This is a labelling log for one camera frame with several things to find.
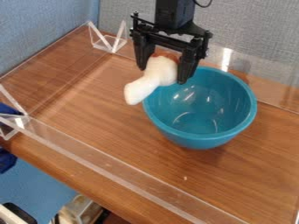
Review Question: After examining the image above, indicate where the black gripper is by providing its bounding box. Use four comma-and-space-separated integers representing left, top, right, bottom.
130, 12, 212, 84

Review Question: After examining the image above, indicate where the white brown toy mushroom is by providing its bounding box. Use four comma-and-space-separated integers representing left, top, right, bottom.
124, 52, 179, 105

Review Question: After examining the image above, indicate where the blue plastic bowl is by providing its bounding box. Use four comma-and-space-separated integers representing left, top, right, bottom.
143, 66, 258, 150

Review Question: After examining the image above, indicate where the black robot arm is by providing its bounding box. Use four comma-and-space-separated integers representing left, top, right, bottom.
130, 0, 212, 84

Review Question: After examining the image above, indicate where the clear acrylic back barrier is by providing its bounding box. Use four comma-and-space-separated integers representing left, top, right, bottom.
112, 34, 299, 115

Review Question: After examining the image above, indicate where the clear acrylic barrier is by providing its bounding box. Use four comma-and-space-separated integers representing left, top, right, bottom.
112, 34, 299, 115
0, 115, 250, 224

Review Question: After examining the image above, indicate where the clear acrylic front barrier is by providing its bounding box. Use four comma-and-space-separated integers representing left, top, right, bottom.
0, 115, 250, 224

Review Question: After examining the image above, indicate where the blue clamp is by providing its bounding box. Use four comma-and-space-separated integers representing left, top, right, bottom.
0, 101, 24, 175

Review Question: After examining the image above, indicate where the clear plastic box below table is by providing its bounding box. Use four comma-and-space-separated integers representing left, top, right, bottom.
56, 194, 103, 224

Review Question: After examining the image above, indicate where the black white object below table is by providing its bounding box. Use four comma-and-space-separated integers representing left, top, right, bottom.
0, 202, 37, 224

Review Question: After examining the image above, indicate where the clear acrylic corner bracket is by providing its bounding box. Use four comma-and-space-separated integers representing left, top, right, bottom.
87, 21, 127, 53

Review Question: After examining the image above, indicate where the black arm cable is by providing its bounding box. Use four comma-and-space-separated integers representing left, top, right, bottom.
192, 0, 215, 9

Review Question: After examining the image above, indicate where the clear acrylic front bracket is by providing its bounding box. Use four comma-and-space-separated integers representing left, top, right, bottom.
0, 84, 31, 141

